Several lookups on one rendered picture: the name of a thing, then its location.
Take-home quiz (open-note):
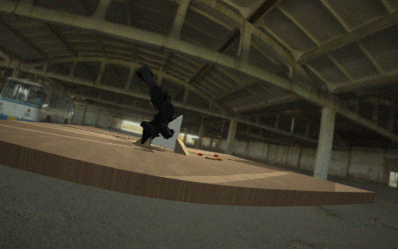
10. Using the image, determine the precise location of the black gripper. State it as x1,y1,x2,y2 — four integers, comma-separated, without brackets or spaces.
140,113,167,144

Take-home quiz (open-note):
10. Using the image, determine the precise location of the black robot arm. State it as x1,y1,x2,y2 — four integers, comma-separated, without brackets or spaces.
136,64,178,140

